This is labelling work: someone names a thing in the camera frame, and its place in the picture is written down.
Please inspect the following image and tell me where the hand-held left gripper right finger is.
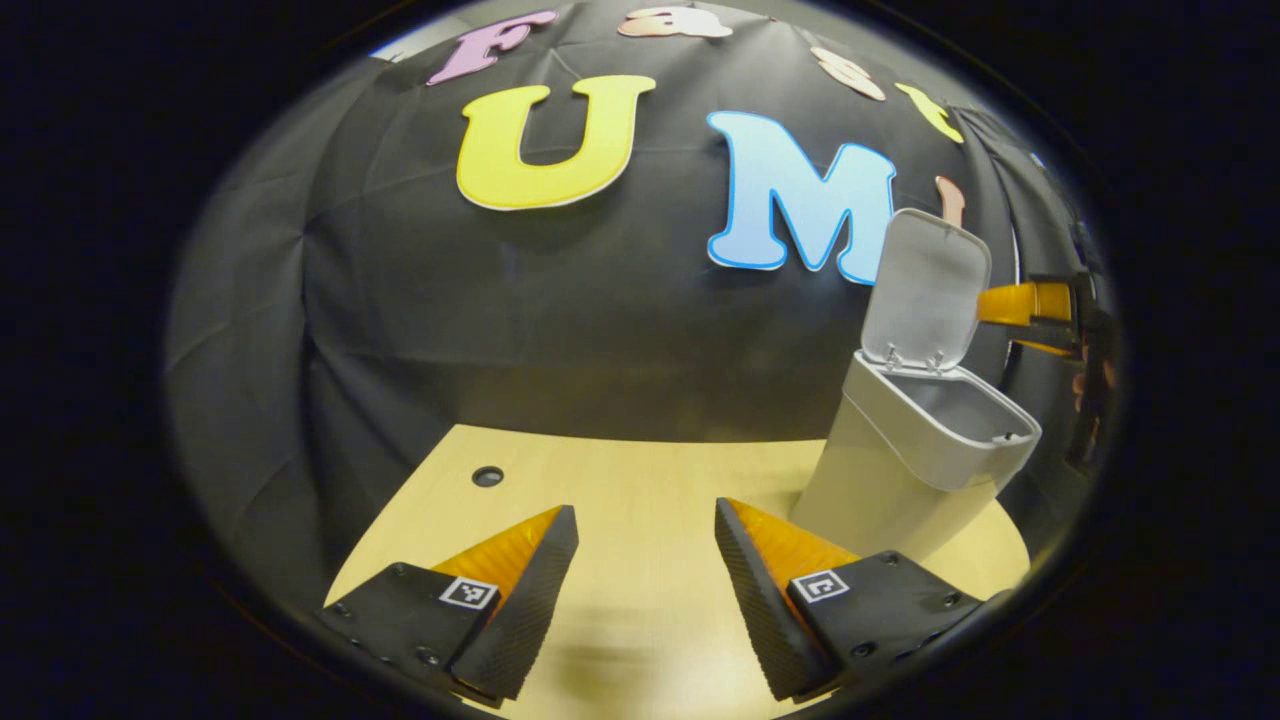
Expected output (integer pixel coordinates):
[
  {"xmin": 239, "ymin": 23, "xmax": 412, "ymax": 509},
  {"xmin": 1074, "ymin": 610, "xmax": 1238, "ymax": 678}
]
[{"xmin": 713, "ymin": 496, "xmax": 1004, "ymax": 703}]

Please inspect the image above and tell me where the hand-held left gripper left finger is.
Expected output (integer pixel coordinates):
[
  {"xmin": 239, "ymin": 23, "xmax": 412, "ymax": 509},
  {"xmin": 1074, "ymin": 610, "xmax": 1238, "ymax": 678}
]
[{"xmin": 318, "ymin": 504, "xmax": 581, "ymax": 707}]

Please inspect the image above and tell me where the white desktop garbage bin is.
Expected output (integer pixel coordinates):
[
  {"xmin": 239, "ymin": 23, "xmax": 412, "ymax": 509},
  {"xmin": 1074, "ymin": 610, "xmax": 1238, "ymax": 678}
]
[{"xmin": 790, "ymin": 208, "xmax": 1043, "ymax": 563}]

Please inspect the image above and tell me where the wooden desktop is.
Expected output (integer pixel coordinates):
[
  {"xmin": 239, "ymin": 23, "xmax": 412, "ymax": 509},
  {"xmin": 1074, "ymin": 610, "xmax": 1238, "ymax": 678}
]
[{"xmin": 325, "ymin": 423, "xmax": 1033, "ymax": 720}]

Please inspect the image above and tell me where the black backdrop cloth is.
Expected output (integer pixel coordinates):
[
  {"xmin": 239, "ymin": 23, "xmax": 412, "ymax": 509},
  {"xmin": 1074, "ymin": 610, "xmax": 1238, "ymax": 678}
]
[{"xmin": 165, "ymin": 0, "xmax": 1121, "ymax": 611}]

